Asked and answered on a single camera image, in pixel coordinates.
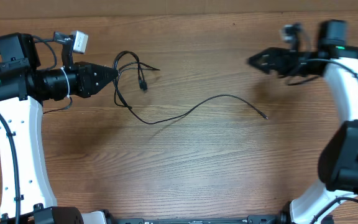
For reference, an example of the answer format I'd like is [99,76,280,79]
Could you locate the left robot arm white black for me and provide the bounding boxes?
[0,31,118,223]

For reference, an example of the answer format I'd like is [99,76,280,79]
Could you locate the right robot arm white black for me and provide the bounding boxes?
[247,19,358,224]

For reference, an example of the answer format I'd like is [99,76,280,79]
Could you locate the cardboard wall panel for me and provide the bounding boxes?
[0,0,358,19]

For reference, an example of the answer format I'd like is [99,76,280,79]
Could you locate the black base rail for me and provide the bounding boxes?
[82,208,335,224]

